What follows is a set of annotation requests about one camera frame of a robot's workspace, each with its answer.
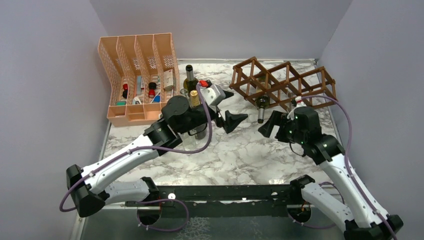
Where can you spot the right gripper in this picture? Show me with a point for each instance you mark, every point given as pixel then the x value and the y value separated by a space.
pixel 277 118

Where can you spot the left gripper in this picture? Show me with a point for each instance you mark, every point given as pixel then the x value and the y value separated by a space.
pixel 232 120

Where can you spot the green bottle silver cap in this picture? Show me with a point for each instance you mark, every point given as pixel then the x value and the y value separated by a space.
pixel 262 103

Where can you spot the dark red gold-foil bottle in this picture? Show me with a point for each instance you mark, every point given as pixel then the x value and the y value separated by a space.
pixel 199 132

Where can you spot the dark green wine bottle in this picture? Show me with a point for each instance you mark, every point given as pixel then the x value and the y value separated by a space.
pixel 190 83

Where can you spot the clear glass bottle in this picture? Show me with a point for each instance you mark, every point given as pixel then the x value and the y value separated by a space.
pixel 184 92

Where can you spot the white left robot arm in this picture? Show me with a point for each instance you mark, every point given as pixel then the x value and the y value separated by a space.
pixel 94 186

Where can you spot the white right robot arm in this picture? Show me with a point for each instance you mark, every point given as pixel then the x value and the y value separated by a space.
pixel 359 216

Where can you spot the brown wooden wine rack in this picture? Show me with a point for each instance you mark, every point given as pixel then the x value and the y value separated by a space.
pixel 281 83

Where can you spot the white box in organizer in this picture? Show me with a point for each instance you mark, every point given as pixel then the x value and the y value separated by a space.
pixel 168 80

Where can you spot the red black cap item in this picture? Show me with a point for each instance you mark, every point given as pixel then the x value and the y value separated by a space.
pixel 152 86

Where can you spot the orange plastic desk organizer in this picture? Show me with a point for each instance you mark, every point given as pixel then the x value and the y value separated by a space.
pixel 137 60

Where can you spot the red black small item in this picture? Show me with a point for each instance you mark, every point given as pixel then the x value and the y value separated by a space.
pixel 125 89

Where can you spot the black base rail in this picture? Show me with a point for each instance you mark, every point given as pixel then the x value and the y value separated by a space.
pixel 222 201

